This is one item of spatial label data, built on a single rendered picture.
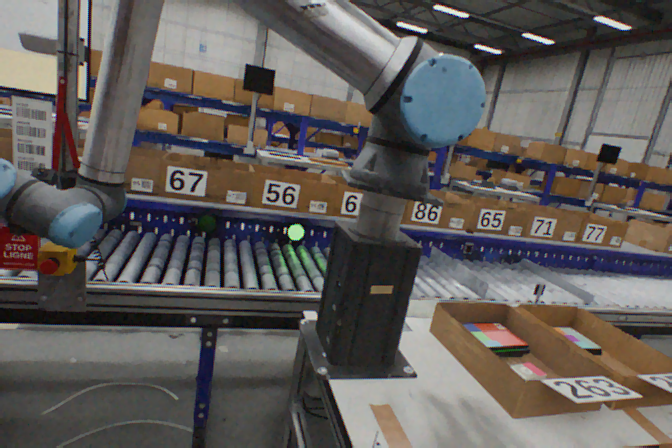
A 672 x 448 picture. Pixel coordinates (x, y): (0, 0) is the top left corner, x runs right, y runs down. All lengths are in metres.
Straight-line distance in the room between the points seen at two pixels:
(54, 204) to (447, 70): 0.72
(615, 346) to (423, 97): 1.15
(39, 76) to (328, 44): 0.87
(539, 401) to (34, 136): 1.38
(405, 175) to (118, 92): 0.61
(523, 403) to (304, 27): 0.90
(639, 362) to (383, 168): 1.04
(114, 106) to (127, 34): 0.14
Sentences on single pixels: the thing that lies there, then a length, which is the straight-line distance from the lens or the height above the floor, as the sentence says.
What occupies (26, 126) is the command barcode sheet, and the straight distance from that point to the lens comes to 1.27.
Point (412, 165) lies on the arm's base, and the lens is 0.88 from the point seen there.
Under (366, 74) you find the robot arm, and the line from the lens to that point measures 0.71.
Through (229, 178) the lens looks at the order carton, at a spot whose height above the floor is 1.01.
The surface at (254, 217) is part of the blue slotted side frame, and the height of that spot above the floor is 0.86.
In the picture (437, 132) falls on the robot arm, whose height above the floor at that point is 1.33.
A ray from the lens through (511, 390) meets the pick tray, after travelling 1.05.
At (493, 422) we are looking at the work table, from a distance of 1.02.
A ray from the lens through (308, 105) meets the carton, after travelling 6.42.
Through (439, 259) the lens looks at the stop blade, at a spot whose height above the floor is 0.77.
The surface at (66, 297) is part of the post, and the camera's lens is 1.37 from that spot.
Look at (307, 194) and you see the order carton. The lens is 1.85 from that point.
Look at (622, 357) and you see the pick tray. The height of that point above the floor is 0.77.
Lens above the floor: 1.31
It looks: 14 degrees down
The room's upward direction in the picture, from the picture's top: 11 degrees clockwise
